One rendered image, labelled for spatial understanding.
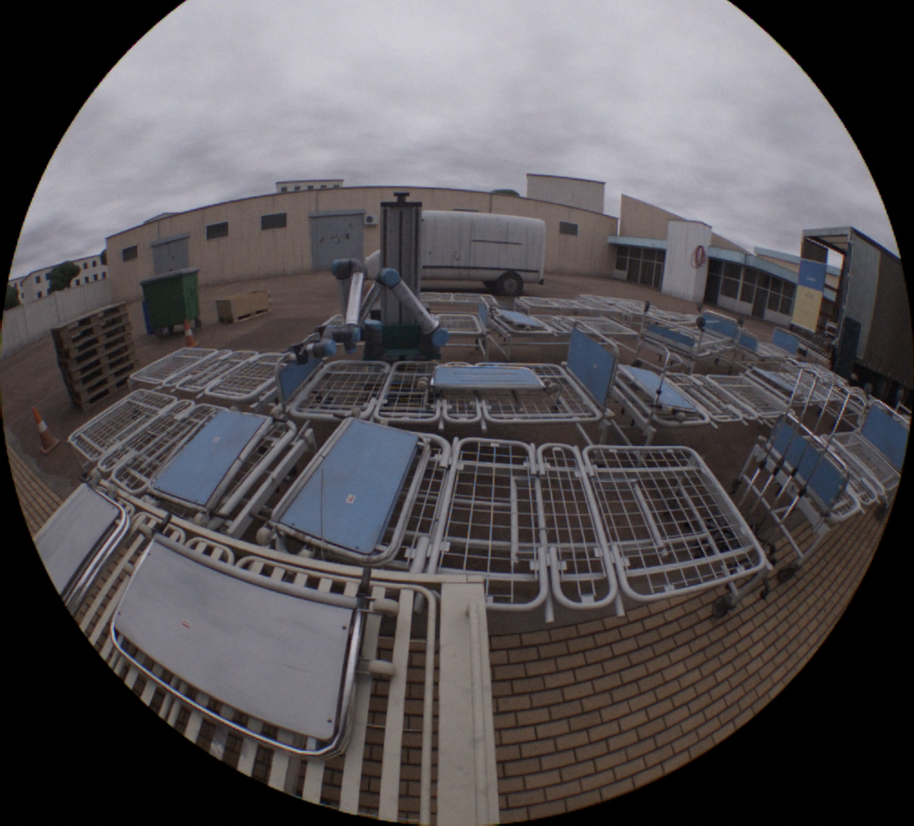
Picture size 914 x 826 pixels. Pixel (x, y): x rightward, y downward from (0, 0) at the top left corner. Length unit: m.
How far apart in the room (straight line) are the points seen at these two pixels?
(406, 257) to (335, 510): 2.09
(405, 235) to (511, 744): 3.16
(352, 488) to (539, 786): 1.40
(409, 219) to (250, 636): 2.69
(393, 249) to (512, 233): 7.05
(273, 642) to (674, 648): 1.56
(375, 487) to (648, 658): 1.43
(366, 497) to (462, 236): 8.40
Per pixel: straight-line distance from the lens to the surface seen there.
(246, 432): 1.75
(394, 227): 2.68
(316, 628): 0.81
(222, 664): 0.89
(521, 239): 9.56
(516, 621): 1.52
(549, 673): 1.49
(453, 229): 9.07
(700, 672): 1.79
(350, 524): 1.11
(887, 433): 4.13
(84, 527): 1.54
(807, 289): 11.15
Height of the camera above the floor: 1.40
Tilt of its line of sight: 22 degrees down
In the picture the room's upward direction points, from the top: 2 degrees clockwise
